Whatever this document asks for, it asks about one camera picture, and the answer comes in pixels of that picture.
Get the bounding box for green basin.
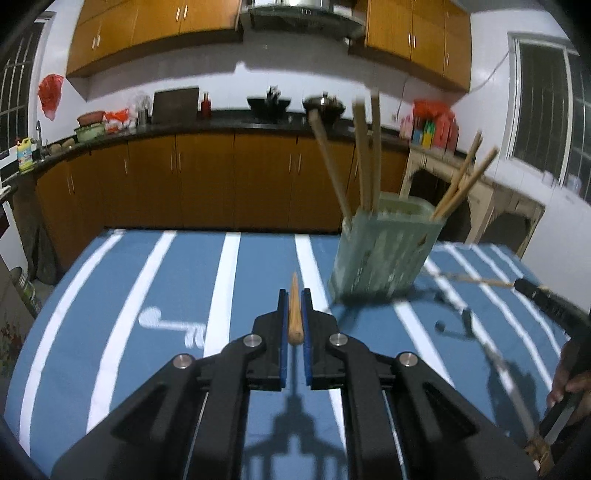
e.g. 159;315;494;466
74;124;108;143

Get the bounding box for wooden kitchen base cabinet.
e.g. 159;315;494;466
0;113;411;282

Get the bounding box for black wok with lid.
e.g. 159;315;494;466
302;92;347;124

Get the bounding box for white framed window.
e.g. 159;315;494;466
508;32;591;206

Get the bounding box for wooden wall cabinet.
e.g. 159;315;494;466
348;0;472;92
66;0;244;78

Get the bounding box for green perforated chopstick holder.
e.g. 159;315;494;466
329;193;446;298

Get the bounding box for range hood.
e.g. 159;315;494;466
239;0;366;40

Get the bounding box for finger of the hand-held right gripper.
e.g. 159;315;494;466
513;277;591;333
538;392;580;441

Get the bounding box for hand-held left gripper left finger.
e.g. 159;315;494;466
51;289;288;480

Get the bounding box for red snack packets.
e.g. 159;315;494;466
401;99;460;153

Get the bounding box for dark cutting board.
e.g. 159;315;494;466
151;87;201;124

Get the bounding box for blue white striped tablecloth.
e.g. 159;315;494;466
7;228;573;480

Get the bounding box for orange plastic bag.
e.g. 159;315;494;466
104;109;130;132

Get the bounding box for red plastic bag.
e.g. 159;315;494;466
38;74;64;121

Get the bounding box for yellow detergent bottle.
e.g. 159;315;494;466
16;137;36;173

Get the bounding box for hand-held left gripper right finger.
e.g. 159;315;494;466
300;289;541;480

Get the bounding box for person's right hand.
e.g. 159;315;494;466
547;339;591;407

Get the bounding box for white carved side table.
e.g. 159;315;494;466
399;143;546;259

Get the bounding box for barred window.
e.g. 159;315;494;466
0;21;49;153

